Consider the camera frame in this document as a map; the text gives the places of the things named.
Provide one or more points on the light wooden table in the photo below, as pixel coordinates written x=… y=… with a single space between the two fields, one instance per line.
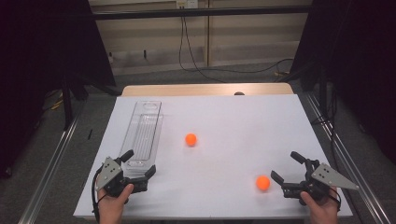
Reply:
x=205 y=89

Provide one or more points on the aluminium floor rail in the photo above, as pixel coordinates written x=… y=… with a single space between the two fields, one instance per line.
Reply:
x=351 y=165
x=49 y=174

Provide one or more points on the black curtain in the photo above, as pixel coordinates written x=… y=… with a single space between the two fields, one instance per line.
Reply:
x=40 y=46
x=358 y=46

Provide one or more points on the clear plastic container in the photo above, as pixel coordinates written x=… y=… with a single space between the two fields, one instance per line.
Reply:
x=144 y=133

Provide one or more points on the long wooden counter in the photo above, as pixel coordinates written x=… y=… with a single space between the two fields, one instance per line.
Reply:
x=249 y=34

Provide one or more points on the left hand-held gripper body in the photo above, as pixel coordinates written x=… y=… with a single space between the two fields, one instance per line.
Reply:
x=113 y=183

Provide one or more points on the small black floor strip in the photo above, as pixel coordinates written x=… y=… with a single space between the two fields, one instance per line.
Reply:
x=90 y=133

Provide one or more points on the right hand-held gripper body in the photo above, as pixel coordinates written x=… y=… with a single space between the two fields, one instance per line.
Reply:
x=314 y=186

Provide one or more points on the person's left hand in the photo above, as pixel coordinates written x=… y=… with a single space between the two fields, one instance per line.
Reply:
x=112 y=205

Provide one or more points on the small black table knob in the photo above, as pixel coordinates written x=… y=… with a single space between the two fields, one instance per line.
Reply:
x=239 y=93

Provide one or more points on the black metal stand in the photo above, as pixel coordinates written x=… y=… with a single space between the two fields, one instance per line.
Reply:
x=67 y=102
x=322 y=90

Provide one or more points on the black horizontal bar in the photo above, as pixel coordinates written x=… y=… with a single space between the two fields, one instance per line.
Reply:
x=202 y=12

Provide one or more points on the white wall socket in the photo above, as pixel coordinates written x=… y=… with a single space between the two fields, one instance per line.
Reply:
x=186 y=3

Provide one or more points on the person's right hand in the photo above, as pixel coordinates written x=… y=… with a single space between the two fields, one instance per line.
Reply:
x=323 y=213

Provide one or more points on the orange ball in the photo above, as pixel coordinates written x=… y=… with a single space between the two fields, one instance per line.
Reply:
x=263 y=183
x=190 y=139

